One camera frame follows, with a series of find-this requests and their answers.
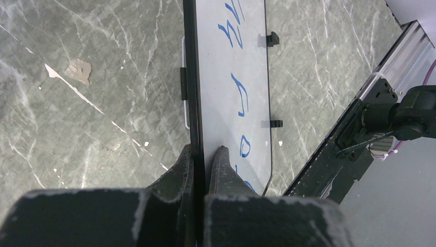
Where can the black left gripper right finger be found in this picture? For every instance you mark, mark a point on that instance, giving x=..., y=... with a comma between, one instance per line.
x=234, y=215

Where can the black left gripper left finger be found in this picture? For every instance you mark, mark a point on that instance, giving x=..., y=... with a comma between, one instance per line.
x=158, y=215

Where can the white whiteboard black frame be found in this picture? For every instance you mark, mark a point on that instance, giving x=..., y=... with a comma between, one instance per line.
x=226, y=56

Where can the torn brown tape patch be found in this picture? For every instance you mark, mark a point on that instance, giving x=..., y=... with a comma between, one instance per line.
x=79, y=70

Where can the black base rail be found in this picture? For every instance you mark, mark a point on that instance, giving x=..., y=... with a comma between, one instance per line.
x=327, y=176

